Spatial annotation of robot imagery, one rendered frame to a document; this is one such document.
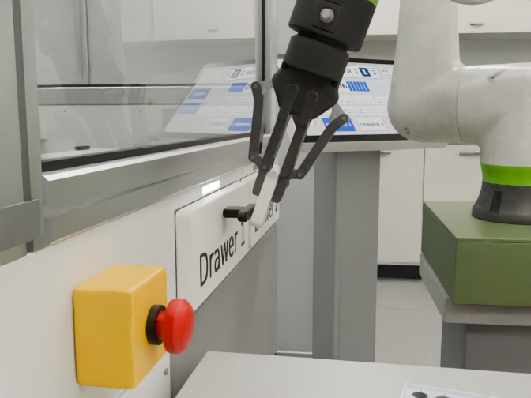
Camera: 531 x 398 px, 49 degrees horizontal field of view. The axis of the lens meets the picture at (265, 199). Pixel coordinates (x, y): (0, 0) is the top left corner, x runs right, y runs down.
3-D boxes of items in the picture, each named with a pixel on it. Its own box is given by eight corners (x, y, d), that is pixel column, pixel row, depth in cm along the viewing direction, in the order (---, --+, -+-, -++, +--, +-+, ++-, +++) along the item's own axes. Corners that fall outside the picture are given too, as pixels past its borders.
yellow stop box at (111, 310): (177, 352, 47) (175, 264, 46) (144, 393, 40) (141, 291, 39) (118, 347, 48) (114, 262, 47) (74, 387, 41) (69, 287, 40)
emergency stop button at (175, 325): (198, 342, 45) (197, 291, 45) (182, 364, 41) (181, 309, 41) (161, 339, 46) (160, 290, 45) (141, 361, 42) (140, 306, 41)
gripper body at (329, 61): (284, 26, 67) (257, 103, 69) (354, 50, 66) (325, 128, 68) (293, 35, 75) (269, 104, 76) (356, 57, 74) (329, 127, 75)
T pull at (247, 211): (257, 212, 79) (257, 203, 78) (246, 223, 71) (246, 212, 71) (231, 212, 79) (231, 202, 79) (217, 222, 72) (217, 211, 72)
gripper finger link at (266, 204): (276, 172, 75) (282, 174, 75) (258, 222, 77) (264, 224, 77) (273, 174, 72) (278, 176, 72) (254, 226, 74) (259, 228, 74)
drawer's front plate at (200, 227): (248, 252, 91) (247, 182, 89) (193, 313, 63) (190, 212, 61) (237, 252, 91) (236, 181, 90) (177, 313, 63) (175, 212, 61)
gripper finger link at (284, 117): (299, 87, 70) (288, 83, 70) (266, 174, 72) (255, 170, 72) (303, 88, 74) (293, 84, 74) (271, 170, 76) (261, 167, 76)
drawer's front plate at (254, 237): (279, 217, 122) (279, 164, 120) (251, 249, 93) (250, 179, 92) (270, 217, 122) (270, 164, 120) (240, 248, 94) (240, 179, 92)
